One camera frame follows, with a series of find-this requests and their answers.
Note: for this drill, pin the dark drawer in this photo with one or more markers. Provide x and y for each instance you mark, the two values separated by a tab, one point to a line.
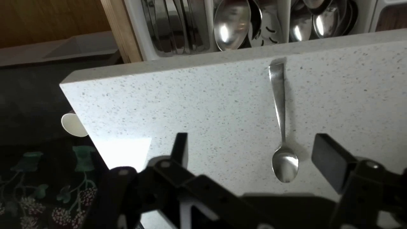
39	30

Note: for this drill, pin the white round floor object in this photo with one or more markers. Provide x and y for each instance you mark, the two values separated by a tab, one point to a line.
72	123

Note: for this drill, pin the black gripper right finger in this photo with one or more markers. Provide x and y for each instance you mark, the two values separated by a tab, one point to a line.
333	160

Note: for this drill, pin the large silver serving spoon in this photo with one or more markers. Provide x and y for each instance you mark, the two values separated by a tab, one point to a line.
232	21

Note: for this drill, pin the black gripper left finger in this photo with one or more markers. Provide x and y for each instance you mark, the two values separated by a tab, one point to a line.
180	151

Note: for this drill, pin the white cutlery tray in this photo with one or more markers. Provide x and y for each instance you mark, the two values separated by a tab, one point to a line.
169	28

